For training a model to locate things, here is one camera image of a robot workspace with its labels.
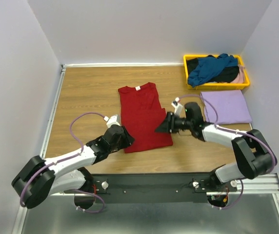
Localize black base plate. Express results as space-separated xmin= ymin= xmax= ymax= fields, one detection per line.
xmin=63 ymin=173 xmax=238 ymax=205

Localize aluminium front rail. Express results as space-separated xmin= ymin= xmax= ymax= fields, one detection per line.
xmin=22 ymin=173 xmax=279 ymax=196

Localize black t shirt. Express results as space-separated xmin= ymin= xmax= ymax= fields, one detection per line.
xmin=186 ymin=55 xmax=240 ymax=83

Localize folded purple t shirt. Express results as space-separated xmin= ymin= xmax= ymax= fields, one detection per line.
xmin=200 ymin=90 xmax=252 ymax=125

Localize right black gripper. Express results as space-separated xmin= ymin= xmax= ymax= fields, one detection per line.
xmin=154 ymin=111 xmax=193 ymax=134

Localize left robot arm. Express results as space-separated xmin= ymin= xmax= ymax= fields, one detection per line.
xmin=11 ymin=124 xmax=135 ymax=209

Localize blue t shirt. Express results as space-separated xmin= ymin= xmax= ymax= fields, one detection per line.
xmin=187 ymin=53 xmax=239 ymax=88

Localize pink t shirt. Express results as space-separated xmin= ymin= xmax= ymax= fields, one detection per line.
xmin=232 ymin=65 xmax=245 ymax=84

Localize red t shirt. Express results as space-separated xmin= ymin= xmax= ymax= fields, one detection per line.
xmin=118 ymin=82 xmax=173 ymax=154

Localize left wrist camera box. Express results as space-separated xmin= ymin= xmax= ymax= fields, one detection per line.
xmin=103 ymin=115 xmax=121 ymax=128

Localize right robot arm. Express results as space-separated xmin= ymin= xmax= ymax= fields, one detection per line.
xmin=155 ymin=101 xmax=277 ymax=191

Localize yellow plastic bin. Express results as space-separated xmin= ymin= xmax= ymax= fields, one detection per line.
xmin=183 ymin=54 xmax=250 ymax=90

